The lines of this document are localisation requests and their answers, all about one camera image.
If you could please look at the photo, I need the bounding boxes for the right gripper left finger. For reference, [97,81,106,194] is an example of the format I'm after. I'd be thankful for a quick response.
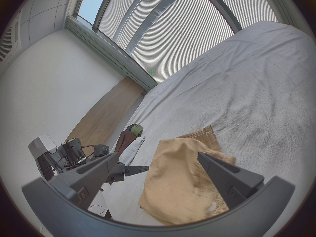
[49,152,119,210]

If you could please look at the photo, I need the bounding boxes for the grey-green curtain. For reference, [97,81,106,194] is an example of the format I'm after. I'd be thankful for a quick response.
[257,0,297,25]
[65,15,159,92]

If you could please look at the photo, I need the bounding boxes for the tan shorts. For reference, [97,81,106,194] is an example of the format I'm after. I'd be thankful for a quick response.
[138,125,236,226]

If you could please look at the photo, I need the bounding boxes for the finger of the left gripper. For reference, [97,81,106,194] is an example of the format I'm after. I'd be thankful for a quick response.
[124,165,150,177]

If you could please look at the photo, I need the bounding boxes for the black cable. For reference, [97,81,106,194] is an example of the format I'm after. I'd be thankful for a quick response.
[90,204,106,215]

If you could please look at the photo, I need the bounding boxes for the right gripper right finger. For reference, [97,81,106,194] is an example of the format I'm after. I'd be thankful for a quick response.
[197,152,265,210]

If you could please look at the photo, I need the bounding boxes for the brown garment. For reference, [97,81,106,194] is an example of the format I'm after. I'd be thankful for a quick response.
[116,130,137,158]

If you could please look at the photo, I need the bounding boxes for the ceiling air conditioner vent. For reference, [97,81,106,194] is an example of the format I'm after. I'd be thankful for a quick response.
[0,10,23,65]

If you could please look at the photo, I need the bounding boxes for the green garment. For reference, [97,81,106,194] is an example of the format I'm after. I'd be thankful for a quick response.
[130,124,144,137]

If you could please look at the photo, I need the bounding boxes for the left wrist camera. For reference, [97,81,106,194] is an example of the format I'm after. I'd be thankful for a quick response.
[93,144,110,158]

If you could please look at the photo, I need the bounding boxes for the window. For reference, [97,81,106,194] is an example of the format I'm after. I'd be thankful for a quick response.
[76,0,293,89]

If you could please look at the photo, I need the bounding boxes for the pale grey garment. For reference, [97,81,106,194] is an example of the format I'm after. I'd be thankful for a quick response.
[118,136,146,168]

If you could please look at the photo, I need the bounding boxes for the bed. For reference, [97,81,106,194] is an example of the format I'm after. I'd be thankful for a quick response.
[65,21,316,228]

